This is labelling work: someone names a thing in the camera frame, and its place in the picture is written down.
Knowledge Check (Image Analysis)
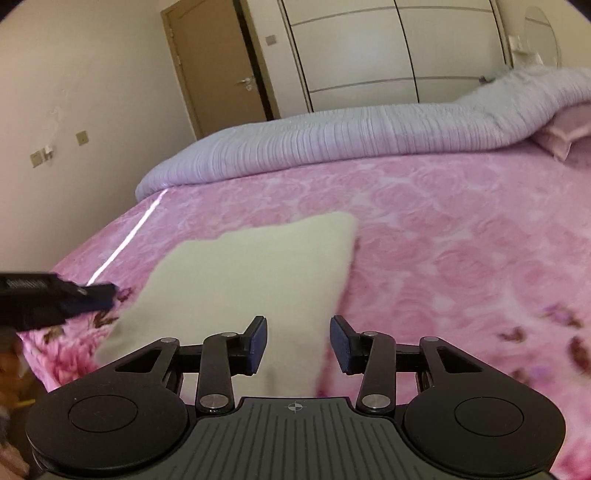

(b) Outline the lavender ribbed quilt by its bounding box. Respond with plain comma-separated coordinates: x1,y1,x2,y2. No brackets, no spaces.
135,65,591,201

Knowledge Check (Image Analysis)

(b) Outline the oval wall mirror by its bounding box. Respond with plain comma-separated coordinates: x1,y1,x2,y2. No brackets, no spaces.
523,4,563,66

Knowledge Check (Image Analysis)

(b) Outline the pink pillow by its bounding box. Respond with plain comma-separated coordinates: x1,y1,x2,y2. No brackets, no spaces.
529,104,591,162

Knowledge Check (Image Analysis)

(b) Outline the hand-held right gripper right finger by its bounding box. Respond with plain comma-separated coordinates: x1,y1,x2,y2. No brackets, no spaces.
329,315,486,414

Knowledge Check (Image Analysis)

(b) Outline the pink floral bed sheet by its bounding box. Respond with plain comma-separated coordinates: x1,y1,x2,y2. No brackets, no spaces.
18,142,591,480

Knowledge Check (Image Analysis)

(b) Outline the brown wooden door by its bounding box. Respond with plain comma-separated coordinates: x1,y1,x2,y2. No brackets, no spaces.
160,0,281,140

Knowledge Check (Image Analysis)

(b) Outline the cream yellow towel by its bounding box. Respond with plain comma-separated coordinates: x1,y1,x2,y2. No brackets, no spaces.
95,212,362,400

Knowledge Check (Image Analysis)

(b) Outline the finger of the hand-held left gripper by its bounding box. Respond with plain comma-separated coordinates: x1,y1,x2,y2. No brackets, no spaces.
65,282,117,315

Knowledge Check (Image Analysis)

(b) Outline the white wardrobe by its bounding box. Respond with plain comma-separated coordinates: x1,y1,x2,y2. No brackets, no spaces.
240,0,514,115

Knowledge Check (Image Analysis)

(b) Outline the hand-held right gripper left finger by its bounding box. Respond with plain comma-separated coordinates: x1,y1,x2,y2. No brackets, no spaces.
113,315,269,414

